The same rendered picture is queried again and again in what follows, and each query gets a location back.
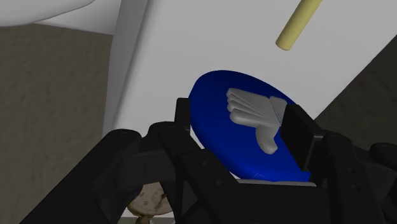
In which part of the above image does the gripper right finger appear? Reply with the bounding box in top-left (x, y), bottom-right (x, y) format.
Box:
top-left (280, 103), bottom-right (397, 224)

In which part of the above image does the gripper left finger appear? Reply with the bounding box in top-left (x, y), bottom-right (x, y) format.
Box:
top-left (18, 97), bottom-right (240, 224)

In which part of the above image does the beige speckled round object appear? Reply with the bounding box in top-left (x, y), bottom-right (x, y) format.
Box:
top-left (127, 182), bottom-right (175, 224)

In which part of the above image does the blue disc with grey hand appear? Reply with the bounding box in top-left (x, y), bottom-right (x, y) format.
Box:
top-left (188, 69), bottom-right (312, 183)

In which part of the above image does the white flat-topped furniture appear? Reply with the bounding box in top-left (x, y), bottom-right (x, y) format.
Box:
top-left (102, 0), bottom-right (397, 218)

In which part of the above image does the pale yellow cylinder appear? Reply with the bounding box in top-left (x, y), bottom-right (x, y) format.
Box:
top-left (275, 0), bottom-right (323, 52)

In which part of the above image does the white rounded fixture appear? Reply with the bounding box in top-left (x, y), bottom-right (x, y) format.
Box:
top-left (0, 0), bottom-right (95, 27)

